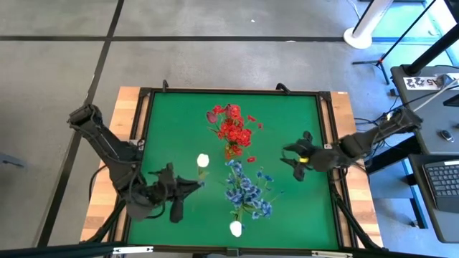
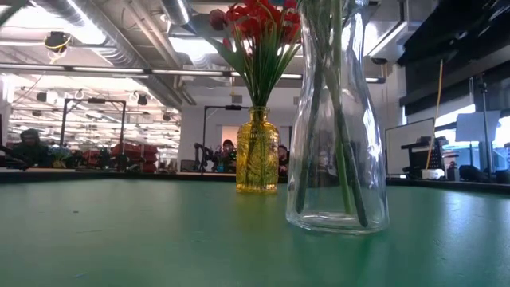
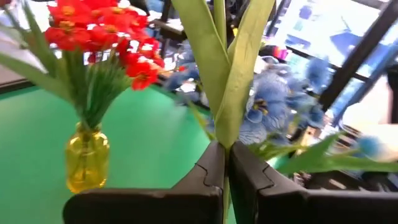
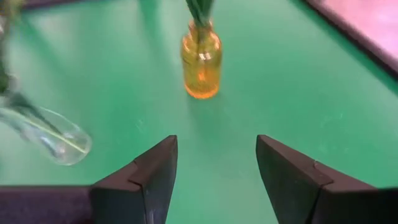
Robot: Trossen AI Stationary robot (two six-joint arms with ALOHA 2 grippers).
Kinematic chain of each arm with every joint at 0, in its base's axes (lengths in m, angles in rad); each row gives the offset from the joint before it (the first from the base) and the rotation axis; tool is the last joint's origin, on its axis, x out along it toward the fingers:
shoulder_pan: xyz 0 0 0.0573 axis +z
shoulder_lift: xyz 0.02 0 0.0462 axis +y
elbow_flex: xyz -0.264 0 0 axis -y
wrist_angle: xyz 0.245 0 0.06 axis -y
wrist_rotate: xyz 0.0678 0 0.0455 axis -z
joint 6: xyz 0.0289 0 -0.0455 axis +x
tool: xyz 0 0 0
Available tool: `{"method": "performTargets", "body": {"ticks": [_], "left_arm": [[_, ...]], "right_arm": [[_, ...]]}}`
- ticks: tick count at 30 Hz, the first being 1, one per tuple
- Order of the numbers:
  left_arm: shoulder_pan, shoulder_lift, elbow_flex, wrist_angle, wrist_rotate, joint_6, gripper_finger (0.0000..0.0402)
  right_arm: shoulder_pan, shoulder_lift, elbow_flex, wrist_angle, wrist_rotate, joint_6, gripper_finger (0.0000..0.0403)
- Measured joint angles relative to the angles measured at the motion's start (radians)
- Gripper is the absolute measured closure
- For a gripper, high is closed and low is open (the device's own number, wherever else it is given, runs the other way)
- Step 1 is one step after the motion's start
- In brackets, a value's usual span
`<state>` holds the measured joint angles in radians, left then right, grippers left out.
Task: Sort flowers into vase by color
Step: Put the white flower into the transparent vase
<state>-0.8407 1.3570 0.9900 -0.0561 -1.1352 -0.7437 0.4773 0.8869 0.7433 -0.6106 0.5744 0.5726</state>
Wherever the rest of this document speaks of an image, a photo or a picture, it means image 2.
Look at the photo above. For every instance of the red artificial flower bunch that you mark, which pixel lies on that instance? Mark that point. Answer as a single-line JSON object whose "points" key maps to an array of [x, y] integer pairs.
{"points": [[289, 28], [255, 24]]}

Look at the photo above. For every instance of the clear glass vase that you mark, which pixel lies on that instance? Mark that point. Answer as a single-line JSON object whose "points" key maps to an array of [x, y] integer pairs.
{"points": [[374, 179]]}

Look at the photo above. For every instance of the green stems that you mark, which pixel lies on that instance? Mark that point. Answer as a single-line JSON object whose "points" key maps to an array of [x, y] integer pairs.
{"points": [[356, 191]]}

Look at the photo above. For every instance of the black background robot arm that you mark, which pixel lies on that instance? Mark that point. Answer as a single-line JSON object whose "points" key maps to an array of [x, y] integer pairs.
{"points": [[201, 153]]}

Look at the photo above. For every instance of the yellow glass vase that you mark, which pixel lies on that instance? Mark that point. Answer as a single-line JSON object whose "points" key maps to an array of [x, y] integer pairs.
{"points": [[257, 159]]}

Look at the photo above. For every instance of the background blue flowers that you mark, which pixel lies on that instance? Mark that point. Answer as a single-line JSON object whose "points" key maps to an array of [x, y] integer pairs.
{"points": [[60, 155]]}

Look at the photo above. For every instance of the thin yellow rod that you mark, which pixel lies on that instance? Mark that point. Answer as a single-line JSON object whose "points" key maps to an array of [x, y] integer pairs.
{"points": [[433, 119]]}

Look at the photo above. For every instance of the white paper sign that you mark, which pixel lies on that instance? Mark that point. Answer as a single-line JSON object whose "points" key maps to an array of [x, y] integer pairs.
{"points": [[478, 126]]}

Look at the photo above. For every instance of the thin black vertical pole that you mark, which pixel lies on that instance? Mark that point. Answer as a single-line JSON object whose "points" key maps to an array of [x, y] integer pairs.
{"points": [[485, 139]]}

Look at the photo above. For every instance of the whiteboard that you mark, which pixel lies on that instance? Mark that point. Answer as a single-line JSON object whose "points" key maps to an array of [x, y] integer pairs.
{"points": [[406, 147]]}

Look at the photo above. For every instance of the black equipment rack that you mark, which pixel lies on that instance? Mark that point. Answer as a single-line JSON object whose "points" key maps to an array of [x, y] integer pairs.
{"points": [[418, 153]]}

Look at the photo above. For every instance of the small white box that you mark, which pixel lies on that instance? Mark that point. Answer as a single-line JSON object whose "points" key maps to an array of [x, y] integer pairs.
{"points": [[432, 174]]}

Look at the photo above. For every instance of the person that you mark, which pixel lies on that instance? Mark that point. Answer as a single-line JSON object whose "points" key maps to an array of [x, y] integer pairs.
{"points": [[228, 153], [283, 157], [31, 147]]}

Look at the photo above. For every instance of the red storage bins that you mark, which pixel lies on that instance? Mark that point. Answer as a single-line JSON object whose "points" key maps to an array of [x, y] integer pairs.
{"points": [[139, 153]]}

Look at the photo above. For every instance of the long ceiling light strip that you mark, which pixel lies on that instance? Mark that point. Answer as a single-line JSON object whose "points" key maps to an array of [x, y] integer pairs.
{"points": [[107, 69]]}

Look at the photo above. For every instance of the black ceiling device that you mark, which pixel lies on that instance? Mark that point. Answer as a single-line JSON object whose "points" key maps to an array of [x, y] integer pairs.
{"points": [[56, 40]]}

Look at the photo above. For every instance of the green table mat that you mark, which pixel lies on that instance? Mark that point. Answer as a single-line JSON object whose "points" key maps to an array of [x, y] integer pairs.
{"points": [[119, 247]]}

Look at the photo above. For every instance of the dark dome camera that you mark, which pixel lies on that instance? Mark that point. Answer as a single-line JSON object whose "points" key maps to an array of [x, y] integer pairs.
{"points": [[379, 61]]}

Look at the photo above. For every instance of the black gantry frame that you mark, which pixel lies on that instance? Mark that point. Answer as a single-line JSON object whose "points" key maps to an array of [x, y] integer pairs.
{"points": [[95, 100], [233, 107]]}

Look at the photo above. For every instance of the round silver duct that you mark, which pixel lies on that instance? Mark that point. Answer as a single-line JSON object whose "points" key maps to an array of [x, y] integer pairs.
{"points": [[175, 12]]}

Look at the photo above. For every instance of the large silver ventilation duct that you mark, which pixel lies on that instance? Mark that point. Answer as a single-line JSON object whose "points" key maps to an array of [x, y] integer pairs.
{"points": [[119, 52]]}

